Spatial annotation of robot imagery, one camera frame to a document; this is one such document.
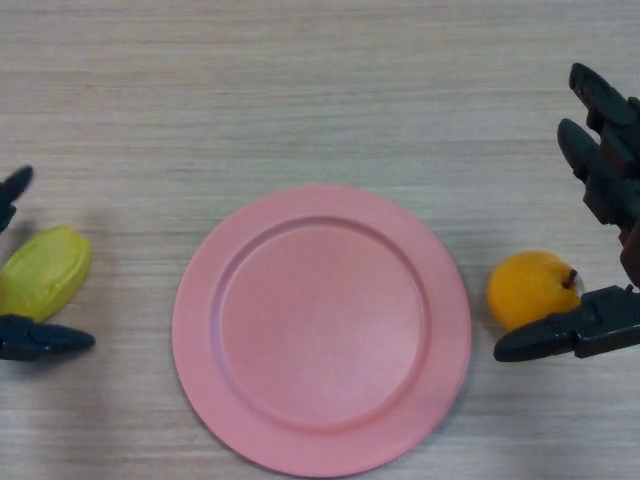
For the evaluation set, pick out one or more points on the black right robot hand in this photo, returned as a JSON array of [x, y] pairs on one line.
[[610, 155]]

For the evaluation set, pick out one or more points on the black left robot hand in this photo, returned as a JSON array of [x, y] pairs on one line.
[[45, 340]]

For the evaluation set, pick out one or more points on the yellow green starfruit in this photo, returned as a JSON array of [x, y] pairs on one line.
[[47, 272]]

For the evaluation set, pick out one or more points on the pink round plate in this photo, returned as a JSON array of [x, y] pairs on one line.
[[321, 330]]

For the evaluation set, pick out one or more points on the orange pear with stem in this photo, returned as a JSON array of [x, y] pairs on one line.
[[530, 287]]

